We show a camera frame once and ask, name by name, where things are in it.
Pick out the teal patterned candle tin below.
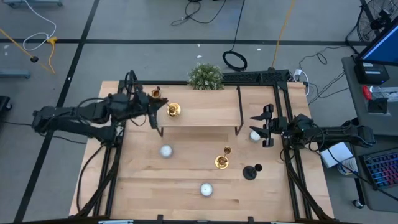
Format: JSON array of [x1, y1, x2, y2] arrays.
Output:
[[248, 130, 261, 144]]

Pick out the backlit keyboard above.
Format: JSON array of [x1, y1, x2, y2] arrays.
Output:
[[359, 149, 398, 191]]

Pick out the wooden shelf with black legs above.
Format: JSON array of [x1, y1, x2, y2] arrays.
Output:
[[155, 85, 245, 137]]

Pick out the blue patterned candle tin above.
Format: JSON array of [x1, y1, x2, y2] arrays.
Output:
[[159, 144, 174, 159]]

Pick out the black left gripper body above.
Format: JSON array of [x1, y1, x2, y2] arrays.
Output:
[[134, 91, 160, 130]]

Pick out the black standing fan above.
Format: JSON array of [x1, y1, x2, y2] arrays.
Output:
[[345, 0, 398, 54]]

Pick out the coiled black cable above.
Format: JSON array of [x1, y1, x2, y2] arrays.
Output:
[[221, 0, 248, 72]]

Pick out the black metal table frame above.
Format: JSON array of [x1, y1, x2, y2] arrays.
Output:
[[74, 70, 335, 223]]

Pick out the white floor cable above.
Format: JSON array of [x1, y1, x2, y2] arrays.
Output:
[[22, 0, 57, 52]]

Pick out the black desktop box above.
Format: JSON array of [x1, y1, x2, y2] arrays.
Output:
[[353, 60, 390, 85]]

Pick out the white box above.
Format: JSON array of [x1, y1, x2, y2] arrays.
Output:
[[320, 142, 354, 169]]

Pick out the hanging orange cable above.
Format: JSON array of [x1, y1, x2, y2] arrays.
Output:
[[271, 0, 296, 70]]

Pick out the yellow extension cable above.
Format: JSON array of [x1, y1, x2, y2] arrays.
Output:
[[0, 27, 59, 75]]

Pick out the grey desk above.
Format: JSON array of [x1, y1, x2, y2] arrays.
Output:
[[341, 55, 398, 138]]

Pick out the loose black cable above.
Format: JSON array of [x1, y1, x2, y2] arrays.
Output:
[[170, 0, 228, 27]]

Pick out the green potted plant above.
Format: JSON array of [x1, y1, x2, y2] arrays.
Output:
[[187, 62, 224, 91]]

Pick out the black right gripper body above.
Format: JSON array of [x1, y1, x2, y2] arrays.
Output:
[[262, 104, 289, 148]]

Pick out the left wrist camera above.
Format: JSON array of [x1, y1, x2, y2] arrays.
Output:
[[111, 93, 129, 108]]

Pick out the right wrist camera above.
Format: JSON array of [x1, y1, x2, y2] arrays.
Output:
[[294, 114, 313, 129]]

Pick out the computer monitor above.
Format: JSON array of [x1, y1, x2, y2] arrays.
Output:
[[356, 21, 398, 67]]

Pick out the gold candlestick holder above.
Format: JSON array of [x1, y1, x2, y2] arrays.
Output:
[[151, 86, 182, 118], [214, 146, 233, 170]]

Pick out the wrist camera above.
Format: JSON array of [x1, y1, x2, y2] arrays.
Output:
[[111, 93, 129, 108], [294, 114, 313, 129]]

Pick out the black candlestick holder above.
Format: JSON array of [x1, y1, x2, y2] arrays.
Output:
[[242, 163, 264, 181]]

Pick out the pink patterned candle tin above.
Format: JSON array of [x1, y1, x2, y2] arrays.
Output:
[[200, 182, 215, 197]]

